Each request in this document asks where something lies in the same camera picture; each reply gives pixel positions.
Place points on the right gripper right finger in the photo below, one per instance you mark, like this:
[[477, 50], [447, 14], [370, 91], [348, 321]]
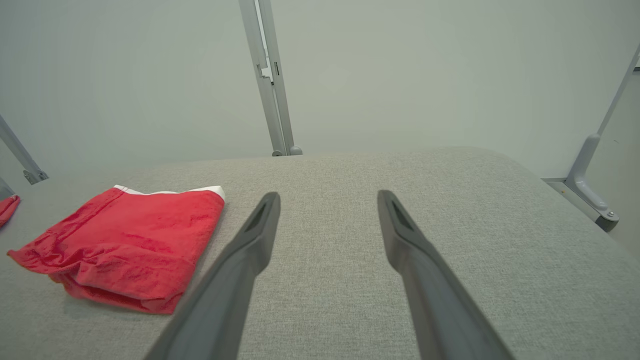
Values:
[[440, 310]]

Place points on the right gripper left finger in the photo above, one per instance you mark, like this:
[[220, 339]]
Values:
[[225, 310]]

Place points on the stack of red garments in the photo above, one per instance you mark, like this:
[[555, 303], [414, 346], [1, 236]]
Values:
[[125, 240]]

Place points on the red shirt white trim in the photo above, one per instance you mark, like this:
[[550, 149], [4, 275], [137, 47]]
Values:
[[7, 207]]

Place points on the grey metal frame strut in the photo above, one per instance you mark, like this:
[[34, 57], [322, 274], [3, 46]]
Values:
[[20, 152], [582, 170]]

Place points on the grey metal frame post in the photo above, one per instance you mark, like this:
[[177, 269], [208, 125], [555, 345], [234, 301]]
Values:
[[272, 100]]

